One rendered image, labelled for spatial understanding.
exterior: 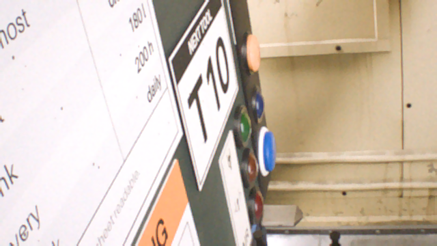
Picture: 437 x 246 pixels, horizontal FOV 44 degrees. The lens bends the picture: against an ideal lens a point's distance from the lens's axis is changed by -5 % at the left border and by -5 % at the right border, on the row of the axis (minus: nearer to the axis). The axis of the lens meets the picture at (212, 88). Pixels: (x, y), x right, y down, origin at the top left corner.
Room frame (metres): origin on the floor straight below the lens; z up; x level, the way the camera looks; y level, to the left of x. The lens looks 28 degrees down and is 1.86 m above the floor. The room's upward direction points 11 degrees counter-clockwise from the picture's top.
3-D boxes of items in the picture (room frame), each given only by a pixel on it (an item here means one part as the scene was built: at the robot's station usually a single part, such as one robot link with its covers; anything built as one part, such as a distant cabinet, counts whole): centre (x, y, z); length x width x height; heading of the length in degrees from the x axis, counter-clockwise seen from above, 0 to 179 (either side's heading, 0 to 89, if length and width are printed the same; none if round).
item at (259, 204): (0.30, -0.01, 1.60); 0.02 x 0.01 x 0.02; 162
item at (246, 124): (0.30, -0.01, 1.67); 0.02 x 0.01 x 0.02; 162
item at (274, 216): (0.73, -0.07, 1.21); 0.07 x 0.05 x 0.01; 72
